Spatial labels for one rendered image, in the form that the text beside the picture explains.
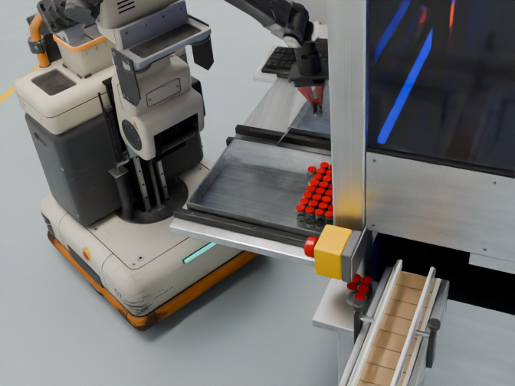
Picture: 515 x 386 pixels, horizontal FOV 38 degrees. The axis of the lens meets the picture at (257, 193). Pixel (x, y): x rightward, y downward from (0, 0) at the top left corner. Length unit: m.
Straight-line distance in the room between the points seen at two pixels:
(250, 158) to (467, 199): 0.69
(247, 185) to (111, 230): 0.97
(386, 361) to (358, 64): 0.51
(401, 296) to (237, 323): 1.26
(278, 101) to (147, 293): 0.82
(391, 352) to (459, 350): 0.30
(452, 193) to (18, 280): 2.03
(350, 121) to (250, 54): 2.80
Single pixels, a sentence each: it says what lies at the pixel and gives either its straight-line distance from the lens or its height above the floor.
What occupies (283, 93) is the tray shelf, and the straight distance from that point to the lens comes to 2.07.
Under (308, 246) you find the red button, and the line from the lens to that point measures 1.41.
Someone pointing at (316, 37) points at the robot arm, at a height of 1.17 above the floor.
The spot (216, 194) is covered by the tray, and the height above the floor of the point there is 0.88.
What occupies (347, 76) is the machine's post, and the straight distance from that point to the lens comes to 1.23.
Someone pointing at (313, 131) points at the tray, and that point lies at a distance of 1.86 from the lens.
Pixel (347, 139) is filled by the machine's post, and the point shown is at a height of 1.22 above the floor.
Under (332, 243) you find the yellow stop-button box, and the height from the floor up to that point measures 1.03.
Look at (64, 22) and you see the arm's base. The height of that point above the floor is 1.17.
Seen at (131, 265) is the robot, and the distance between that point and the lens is 2.49.
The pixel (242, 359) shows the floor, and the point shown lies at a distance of 2.52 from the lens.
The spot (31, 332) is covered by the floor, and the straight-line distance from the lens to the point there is 2.79.
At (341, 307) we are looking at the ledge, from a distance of 1.48.
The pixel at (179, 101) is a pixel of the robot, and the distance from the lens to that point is 2.24.
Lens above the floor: 2.00
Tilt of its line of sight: 40 degrees down
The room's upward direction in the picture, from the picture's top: 7 degrees counter-clockwise
